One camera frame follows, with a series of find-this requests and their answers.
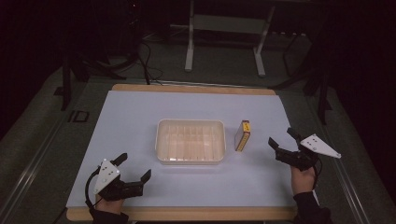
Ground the white paper table cover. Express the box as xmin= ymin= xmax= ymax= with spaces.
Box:
xmin=65 ymin=90 xmax=299 ymax=209

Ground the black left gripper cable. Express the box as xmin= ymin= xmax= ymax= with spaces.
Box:
xmin=84 ymin=167 xmax=105 ymax=213

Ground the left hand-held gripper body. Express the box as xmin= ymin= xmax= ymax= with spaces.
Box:
xmin=92 ymin=159 xmax=146 ymax=202

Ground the yellow and white small box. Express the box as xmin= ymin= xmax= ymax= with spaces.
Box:
xmin=233 ymin=119 xmax=252 ymax=153

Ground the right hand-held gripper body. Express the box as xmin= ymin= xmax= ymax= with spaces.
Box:
xmin=275 ymin=133 xmax=342 ymax=172

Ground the black tripod stand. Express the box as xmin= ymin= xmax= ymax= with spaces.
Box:
xmin=53 ymin=40 xmax=127 ymax=112

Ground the person's right hand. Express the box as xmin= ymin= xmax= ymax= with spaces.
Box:
xmin=290 ymin=164 xmax=317 ymax=196

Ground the black floor cable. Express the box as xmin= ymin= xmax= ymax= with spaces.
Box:
xmin=136 ymin=40 xmax=164 ymax=86

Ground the white plastic tray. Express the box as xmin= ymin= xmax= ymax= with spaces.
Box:
xmin=154 ymin=118 xmax=226 ymax=165

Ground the white metal stand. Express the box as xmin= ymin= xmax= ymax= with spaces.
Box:
xmin=184 ymin=0 xmax=276 ymax=78

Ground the person's left hand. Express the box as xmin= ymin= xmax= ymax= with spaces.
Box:
xmin=94 ymin=194 xmax=126 ymax=216

